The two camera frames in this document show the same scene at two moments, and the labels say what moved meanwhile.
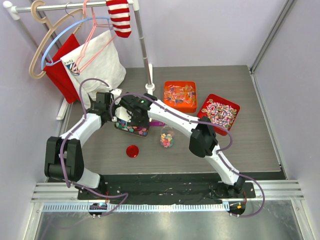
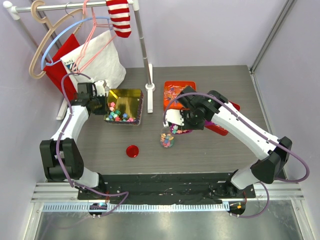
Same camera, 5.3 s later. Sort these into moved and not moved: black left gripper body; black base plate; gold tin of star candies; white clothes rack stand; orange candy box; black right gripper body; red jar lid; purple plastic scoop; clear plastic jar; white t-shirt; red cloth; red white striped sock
Moved: black left gripper body; black right gripper body; gold tin of star candies; purple plastic scoop
Not moved: clear plastic jar; white clothes rack stand; orange candy box; red jar lid; black base plate; red white striped sock; white t-shirt; red cloth
